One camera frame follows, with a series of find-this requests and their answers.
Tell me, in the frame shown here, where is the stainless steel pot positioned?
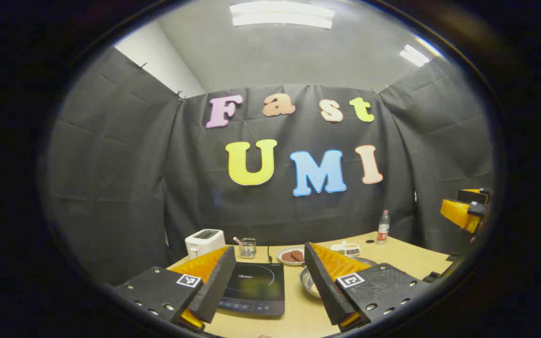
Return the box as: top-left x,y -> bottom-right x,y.
300,257 -> 378,299

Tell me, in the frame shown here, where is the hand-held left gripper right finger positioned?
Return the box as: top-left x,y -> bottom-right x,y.
304,242 -> 433,333

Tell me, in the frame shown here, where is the black backdrop cloth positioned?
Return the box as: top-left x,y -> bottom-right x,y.
45,46 -> 494,284

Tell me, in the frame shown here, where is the white divided bean dish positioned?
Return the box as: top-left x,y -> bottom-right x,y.
330,241 -> 361,257

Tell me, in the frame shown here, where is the white round plate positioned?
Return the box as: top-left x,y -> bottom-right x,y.
277,246 -> 306,266

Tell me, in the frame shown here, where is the long ceiling light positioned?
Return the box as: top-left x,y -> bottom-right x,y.
230,1 -> 335,30

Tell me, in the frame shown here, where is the clear plastic water bottle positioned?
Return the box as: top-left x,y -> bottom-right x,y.
376,210 -> 390,245

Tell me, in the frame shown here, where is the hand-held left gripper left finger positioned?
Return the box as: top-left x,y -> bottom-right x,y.
113,246 -> 237,332

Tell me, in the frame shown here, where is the black induction cooktop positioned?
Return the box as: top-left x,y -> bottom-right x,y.
217,262 -> 285,316

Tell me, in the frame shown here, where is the small ceiling light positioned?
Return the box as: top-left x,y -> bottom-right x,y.
399,44 -> 431,67

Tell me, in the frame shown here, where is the white toaster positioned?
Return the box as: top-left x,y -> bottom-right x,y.
185,229 -> 226,260

